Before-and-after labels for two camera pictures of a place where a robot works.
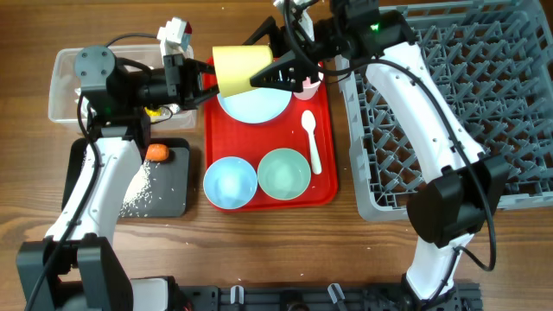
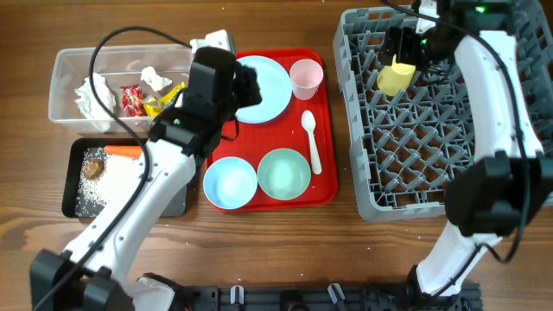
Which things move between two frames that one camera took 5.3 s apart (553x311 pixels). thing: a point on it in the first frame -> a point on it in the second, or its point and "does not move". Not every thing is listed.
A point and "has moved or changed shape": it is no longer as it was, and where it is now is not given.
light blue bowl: x=283 y=174 does not move
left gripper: x=183 y=74 -> x=246 y=78
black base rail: x=462 y=296 does not move
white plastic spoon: x=308 y=123 does not move
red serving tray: x=307 y=126 does not move
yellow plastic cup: x=235 y=65 has moved or changed shape
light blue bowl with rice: x=230 y=183 does not move
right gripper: x=295 y=72 -> x=404 y=37
